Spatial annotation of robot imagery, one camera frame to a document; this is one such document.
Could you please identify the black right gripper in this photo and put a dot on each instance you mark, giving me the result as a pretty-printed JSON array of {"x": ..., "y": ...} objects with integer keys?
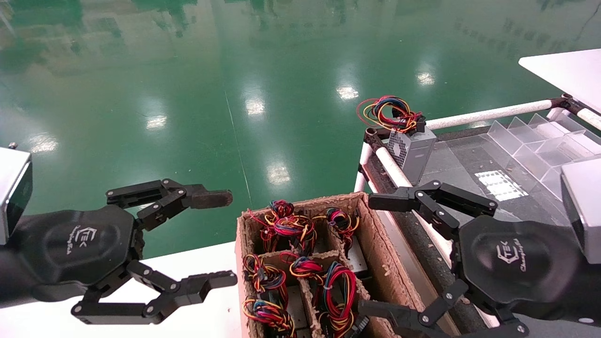
[{"x": 512, "y": 263}]

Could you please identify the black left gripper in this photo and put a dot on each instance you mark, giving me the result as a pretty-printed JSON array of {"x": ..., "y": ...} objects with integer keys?
[{"x": 80, "y": 244}]

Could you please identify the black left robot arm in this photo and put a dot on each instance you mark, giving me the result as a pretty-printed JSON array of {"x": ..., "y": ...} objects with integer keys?
[{"x": 9, "y": 281}]

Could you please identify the brown cardboard divider box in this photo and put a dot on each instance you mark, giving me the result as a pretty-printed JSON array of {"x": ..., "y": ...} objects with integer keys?
[{"x": 371, "y": 239}]

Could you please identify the white label sticker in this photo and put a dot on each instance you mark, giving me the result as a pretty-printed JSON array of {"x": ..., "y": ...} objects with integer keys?
[{"x": 500, "y": 185}]

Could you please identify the black pipe connector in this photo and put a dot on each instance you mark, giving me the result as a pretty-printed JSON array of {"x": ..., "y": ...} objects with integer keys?
[
  {"x": 566, "y": 102},
  {"x": 373, "y": 139}
]

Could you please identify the clear acrylic divider organiser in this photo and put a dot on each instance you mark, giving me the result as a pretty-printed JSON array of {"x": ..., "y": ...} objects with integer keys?
[{"x": 526, "y": 141}]

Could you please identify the long white frame pipe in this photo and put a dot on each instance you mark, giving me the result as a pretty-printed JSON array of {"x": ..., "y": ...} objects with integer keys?
[{"x": 394, "y": 171}]

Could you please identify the short white frame pipe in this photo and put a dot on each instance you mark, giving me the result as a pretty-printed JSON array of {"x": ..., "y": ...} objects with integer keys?
[{"x": 360, "y": 180}]

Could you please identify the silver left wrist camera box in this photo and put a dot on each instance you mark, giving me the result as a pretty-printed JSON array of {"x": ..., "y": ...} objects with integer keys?
[{"x": 11, "y": 178}]

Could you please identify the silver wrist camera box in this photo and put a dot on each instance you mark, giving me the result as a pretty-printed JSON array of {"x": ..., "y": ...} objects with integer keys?
[
  {"x": 584, "y": 206},
  {"x": 11, "y": 178}
]

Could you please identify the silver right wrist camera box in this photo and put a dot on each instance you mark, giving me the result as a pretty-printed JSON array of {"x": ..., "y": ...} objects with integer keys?
[{"x": 584, "y": 206}]

